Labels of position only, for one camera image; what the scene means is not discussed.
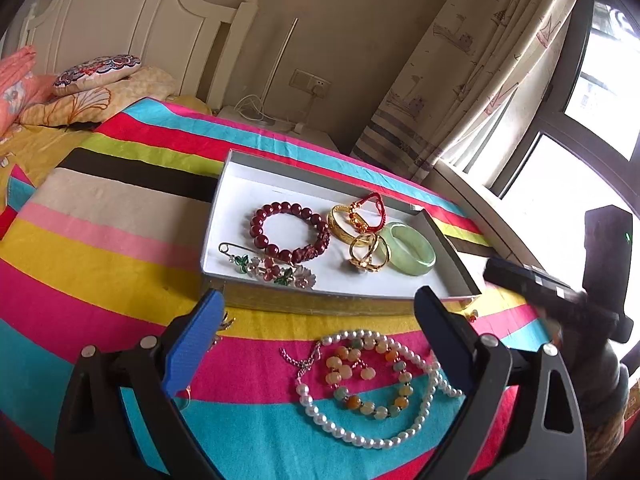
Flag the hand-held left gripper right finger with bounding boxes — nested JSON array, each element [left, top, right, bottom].
[[414, 285, 588, 480]]

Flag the yellow leaf print pillow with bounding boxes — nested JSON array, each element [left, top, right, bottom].
[[20, 65, 179, 129]]

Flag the flower brooch with pin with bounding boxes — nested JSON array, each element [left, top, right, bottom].
[[217, 241, 319, 291]]

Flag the interlocked gold rings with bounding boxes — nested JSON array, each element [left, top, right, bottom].
[[348, 232, 394, 274]]

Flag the gold bangle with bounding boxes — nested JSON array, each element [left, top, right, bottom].
[[327, 203, 372, 246]]

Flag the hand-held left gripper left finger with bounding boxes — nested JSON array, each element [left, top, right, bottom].
[[54, 289, 226, 480]]

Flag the embroidered patterned pillow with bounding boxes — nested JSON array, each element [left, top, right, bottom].
[[52, 54, 144, 97]]

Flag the grey shallow cardboard box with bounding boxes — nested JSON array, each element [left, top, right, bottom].
[[200, 149, 483, 317]]

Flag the dark red bead bracelet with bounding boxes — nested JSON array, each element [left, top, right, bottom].
[[250, 201, 332, 264]]

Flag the white cable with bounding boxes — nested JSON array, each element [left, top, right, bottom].
[[235, 94, 277, 124]]

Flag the multicolour stone bead bracelet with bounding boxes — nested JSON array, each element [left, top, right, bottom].
[[325, 337, 417, 419]]

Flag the red string bracelet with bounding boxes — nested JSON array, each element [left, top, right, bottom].
[[348, 192, 385, 235]]

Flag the pink floral quilt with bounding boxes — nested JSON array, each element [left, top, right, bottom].
[[0, 45, 57, 142]]

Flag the person's right forearm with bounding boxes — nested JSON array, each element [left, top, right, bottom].
[[567, 332, 632, 480]]

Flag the yellow floral bedsheet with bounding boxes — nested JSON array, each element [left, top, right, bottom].
[[0, 122, 103, 211]]

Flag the silver rhinestone brooch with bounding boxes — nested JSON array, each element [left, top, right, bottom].
[[212, 310, 237, 347]]

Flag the pale green jade bangle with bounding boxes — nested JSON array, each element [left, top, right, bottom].
[[376, 221, 436, 276]]

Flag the thin lamp pole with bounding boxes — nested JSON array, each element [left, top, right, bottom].
[[261, 17, 300, 122]]

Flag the cream wooden headboard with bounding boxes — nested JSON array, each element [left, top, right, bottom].
[[20, 0, 266, 112]]

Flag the striped colourful blanket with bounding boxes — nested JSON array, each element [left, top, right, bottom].
[[0, 97, 551, 480]]

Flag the dark framed window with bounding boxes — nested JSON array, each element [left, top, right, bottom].
[[465, 0, 640, 311]]

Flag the white nightstand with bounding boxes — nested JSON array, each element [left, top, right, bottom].
[[215, 105, 342, 154]]

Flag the white pearl necklace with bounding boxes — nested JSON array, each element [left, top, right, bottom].
[[280, 329, 466, 450]]

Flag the wall socket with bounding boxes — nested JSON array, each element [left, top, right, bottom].
[[290, 68, 333, 100]]

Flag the boat print curtain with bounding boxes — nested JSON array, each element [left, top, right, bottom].
[[350, 0, 589, 187]]

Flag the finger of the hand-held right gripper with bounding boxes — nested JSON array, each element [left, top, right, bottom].
[[482, 256, 621, 333]]

